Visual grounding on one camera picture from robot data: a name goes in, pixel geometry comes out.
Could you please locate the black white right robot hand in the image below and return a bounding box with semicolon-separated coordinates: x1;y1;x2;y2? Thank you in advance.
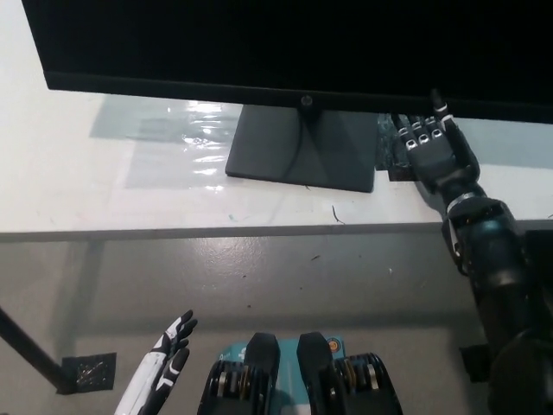
391;88;482;207

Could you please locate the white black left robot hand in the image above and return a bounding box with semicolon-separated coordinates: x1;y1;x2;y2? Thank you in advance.
112;309;199;415

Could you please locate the black HP computer monitor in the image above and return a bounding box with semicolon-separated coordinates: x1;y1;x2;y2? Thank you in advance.
20;0;553;194

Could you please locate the black tape patch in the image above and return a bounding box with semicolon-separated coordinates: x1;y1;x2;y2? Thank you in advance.
374;112;419;182

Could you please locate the black metal table leg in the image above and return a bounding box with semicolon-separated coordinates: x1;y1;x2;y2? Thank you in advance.
0;304;67;391

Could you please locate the clear plastic film sheet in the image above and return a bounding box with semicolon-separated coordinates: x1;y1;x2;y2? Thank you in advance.
89;97;246;191

